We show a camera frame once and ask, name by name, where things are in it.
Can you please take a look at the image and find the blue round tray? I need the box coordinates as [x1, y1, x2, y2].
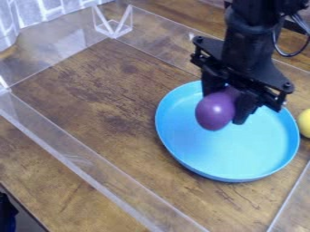
[155, 81, 301, 182]

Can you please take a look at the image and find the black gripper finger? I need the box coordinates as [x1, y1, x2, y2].
[201, 69, 226, 96]
[233, 91, 260, 125]

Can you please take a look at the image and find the dark blue object at corner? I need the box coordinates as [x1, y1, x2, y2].
[0, 192, 19, 232]

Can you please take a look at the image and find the purple toy eggplant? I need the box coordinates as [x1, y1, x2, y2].
[195, 87, 240, 131]

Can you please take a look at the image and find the clear acrylic corner bracket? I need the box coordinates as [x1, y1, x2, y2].
[93, 5, 134, 39]

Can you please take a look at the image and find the clear acrylic enclosure wall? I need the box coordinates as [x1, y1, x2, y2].
[0, 0, 310, 232]

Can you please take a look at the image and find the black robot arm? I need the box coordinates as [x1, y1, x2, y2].
[191, 0, 310, 131]

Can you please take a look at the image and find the yellow lemon toy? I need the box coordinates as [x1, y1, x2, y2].
[298, 109, 310, 139]

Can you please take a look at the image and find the black cable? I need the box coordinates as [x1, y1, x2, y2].
[272, 13, 310, 58]

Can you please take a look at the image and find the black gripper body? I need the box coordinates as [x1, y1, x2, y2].
[190, 36, 294, 111]

